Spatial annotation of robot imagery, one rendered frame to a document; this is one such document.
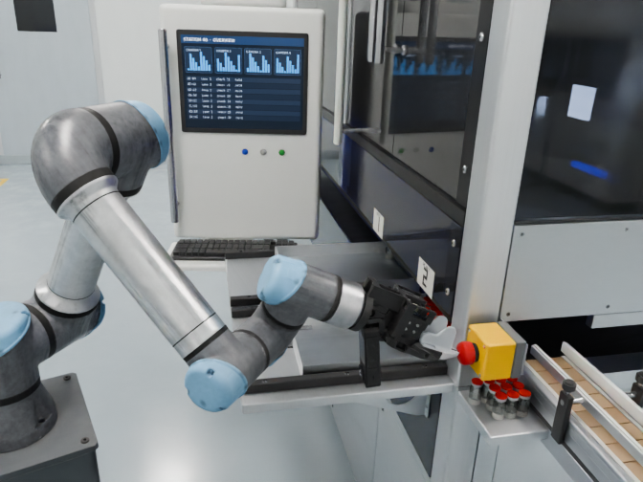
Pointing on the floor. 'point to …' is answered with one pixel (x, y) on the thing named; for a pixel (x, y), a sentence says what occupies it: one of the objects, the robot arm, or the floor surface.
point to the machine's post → (490, 208)
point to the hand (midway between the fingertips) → (449, 354)
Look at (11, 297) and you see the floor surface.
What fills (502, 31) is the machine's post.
